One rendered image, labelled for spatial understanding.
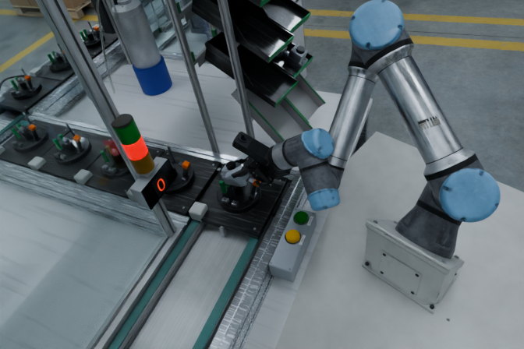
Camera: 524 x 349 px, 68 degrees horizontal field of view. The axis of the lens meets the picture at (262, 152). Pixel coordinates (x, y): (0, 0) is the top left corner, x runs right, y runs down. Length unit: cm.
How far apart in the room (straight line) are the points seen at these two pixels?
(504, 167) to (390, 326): 185
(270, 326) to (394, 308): 34
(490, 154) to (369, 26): 206
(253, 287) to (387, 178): 63
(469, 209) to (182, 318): 76
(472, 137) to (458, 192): 208
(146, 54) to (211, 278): 114
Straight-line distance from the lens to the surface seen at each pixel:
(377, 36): 93
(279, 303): 118
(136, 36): 191
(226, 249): 123
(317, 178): 94
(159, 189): 106
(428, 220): 107
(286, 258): 113
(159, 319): 118
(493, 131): 307
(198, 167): 140
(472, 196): 93
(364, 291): 119
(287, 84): 129
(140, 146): 97
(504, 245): 136
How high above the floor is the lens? 193
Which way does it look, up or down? 43 degrees down
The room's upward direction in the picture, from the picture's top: 11 degrees counter-clockwise
